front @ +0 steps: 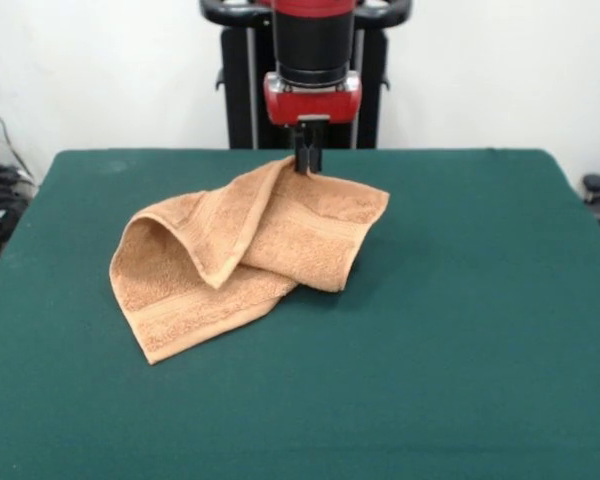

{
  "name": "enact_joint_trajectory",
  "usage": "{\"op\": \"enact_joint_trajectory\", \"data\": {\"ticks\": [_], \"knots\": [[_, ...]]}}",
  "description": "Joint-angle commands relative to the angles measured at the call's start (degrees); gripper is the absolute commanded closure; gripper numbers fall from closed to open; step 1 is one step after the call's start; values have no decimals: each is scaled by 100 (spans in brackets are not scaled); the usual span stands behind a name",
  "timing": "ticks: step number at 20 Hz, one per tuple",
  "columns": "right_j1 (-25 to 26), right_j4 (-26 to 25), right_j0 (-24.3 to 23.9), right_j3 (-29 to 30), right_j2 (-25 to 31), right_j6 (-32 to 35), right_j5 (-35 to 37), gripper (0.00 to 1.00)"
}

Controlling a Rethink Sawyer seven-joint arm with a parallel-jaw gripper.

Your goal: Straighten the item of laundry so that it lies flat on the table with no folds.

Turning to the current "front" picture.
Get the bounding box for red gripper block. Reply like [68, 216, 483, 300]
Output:
[263, 71, 364, 176]

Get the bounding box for tan terry towel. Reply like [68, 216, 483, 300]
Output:
[110, 155, 392, 366]

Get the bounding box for dark green table cloth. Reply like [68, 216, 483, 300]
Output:
[0, 147, 600, 480]

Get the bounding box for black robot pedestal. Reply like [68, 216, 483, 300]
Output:
[198, 0, 413, 151]

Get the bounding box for black cable bundle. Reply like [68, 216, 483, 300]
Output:
[0, 163, 37, 207]

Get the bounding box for grey wall cables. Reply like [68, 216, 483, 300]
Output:
[0, 91, 36, 187]

